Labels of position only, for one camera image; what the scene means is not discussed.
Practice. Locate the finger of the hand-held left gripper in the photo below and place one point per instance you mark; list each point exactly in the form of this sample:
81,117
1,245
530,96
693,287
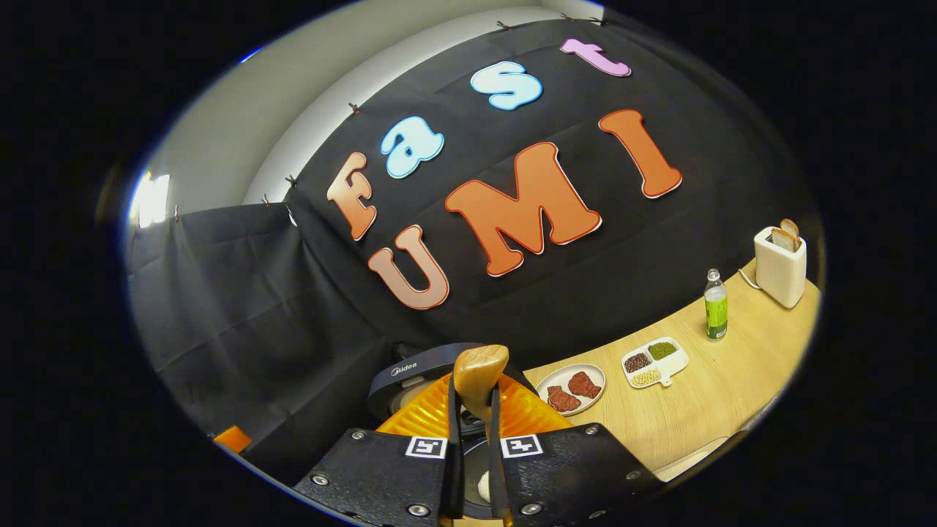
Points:
233,439

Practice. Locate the black rice cooker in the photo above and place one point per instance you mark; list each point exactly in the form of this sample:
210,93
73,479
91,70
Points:
417,362

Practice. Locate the clear rice container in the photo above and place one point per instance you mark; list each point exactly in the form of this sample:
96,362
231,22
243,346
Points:
688,460

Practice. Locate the black backdrop cloth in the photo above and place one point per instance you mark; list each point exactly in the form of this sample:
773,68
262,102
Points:
256,315

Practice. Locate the white toaster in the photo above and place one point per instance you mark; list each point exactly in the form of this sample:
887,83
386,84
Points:
779,274

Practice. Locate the red meat piece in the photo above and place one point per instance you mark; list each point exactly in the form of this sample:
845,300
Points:
584,384
562,400

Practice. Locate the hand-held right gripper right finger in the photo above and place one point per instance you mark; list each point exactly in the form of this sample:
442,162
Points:
495,468

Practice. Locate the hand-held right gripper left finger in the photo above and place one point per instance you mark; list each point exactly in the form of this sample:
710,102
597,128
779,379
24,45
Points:
454,468

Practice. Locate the round white plate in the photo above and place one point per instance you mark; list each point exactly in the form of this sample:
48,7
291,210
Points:
596,377

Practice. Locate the green drink bottle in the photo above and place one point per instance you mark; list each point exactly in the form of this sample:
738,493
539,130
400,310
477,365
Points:
716,311

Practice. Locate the toast slice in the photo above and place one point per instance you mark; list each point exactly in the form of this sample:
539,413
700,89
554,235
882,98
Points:
785,239
790,225

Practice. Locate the ceiling light panel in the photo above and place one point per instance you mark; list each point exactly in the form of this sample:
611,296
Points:
150,199

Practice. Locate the white divided bean dish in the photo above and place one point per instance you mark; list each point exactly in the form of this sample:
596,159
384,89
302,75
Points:
673,362

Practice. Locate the white rice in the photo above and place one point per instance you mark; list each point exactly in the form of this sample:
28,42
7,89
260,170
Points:
483,487

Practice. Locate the wooden spoon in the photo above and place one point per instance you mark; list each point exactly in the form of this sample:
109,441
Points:
479,373

